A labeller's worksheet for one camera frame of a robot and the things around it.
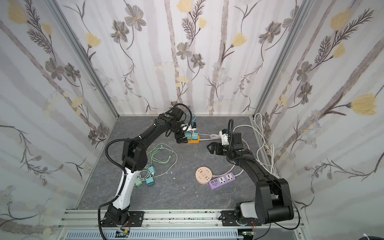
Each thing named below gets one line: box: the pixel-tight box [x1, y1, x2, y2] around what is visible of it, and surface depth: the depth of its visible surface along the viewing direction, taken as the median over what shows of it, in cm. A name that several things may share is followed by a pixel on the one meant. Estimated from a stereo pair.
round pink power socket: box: [195, 166, 213, 185], surface depth 88 cm
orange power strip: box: [188, 135, 201, 144], surface depth 105 cm
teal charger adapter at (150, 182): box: [146, 178, 155, 187], surface depth 86 cm
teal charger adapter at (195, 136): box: [192, 133, 198, 141], surface depth 102 cm
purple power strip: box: [209, 172, 236, 190], surface depth 86 cm
